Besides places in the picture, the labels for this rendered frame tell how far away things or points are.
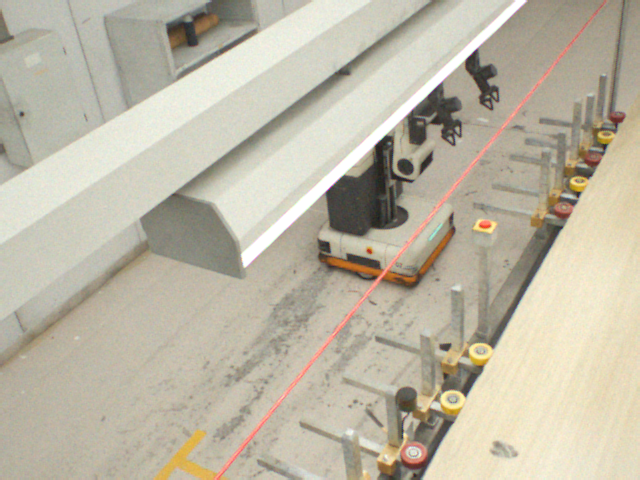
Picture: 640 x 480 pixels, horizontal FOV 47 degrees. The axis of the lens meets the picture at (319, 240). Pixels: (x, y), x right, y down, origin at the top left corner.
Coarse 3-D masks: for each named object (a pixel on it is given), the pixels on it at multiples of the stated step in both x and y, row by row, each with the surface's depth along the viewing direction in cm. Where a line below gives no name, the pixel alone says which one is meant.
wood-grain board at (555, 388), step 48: (624, 144) 363; (624, 192) 328; (576, 240) 302; (624, 240) 298; (576, 288) 277; (624, 288) 274; (528, 336) 258; (576, 336) 256; (624, 336) 253; (480, 384) 242; (528, 384) 240; (576, 384) 238; (624, 384) 235; (480, 432) 226; (528, 432) 224; (576, 432) 222; (624, 432) 220
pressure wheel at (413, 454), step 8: (408, 448) 223; (416, 448) 223; (424, 448) 222; (400, 456) 223; (408, 456) 221; (416, 456) 221; (424, 456) 220; (408, 464) 220; (416, 464) 219; (424, 464) 221
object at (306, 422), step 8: (304, 416) 245; (304, 424) 243; (312, 424) 241; (320, 424) 241; (328, 424) 241; (320, 432) 240; (328, 432) 238; (336, 432) 237; (336, 440) 238; (360, 440) 234; (368, 440) 233; (368, 448) 231; (376, 448) 230; (376, 456) 231; (400, 464) 226; (416, 472) 224
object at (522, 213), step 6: (474, 204) 344; (480, 204) 343; (486, 204) 342; (492, 204) 341; (498, 204) 341; (486, 210) 342; (492, 210) 341; (498, 210) 339; (504, 210) 337; (510, 210) 336; (516, 210) 335; (522, 210) 334; (528, 210) 334; (516, 216) 336; (522, 216) 334; (528, 216) 332; (546, 216) 328; (552, 216) 328; (546, 222) 329; (552, 222) 327; (558, 222) 325; (564, 222) 324
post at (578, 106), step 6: (576, 102) 348; (582, 102) 348; (576, 108) 350; (582, 108) 350; (576, 114) 351; (582, 114) 353; (576, 120) 353; (576, 126) 354; (576, 132) 356; (576, 138) 358; (576, 144) 359; (570, 150) 363; (576, 150) 361; (570, 156) 365; (576, 156) 363; (576, 174) 371; (570, 180) 372
